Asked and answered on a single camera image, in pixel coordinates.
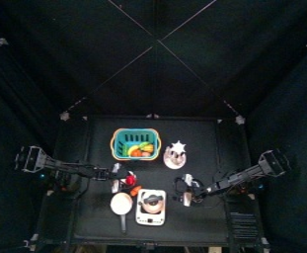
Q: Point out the green toy vegetable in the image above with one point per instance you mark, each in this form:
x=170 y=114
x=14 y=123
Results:
x=125 y=152

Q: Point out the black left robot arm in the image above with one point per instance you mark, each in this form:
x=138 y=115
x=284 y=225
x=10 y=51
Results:
x=67 y=167

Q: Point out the yellow toy corn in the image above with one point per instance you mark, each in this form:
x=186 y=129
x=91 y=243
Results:
x=149 y=148

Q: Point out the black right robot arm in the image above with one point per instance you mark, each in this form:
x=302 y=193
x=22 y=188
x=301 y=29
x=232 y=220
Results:
x=248 y=173

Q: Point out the orange toy fruit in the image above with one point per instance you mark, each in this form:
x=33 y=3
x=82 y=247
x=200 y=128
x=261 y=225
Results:
x=137 y=153

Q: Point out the small white plate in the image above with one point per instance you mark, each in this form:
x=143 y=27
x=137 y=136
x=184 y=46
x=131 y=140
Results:
x=123 y=182

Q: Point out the orange toy carrot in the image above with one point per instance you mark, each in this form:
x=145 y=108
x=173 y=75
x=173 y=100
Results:
x=135 y=190

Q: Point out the white toy stove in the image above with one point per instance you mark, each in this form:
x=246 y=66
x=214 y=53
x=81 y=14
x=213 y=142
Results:
x=150 y=220

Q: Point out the white star shaped toy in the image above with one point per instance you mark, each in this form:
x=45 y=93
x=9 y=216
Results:
x=178 y=147

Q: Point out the large pink white plate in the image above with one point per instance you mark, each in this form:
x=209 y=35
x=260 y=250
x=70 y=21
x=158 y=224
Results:
x=174 y=161

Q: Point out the yellow toy banana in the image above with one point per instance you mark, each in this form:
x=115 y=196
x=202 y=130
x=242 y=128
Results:
x=133 y=150

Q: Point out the cream toy frying pan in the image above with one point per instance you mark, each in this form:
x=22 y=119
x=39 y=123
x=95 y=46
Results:
x=121 y=203

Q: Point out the teal basket with orange rim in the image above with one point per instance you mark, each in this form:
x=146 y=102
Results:
x=119 y=141

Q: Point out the black sheet with white text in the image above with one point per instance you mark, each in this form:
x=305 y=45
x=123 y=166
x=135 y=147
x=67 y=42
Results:
x=244 y=224

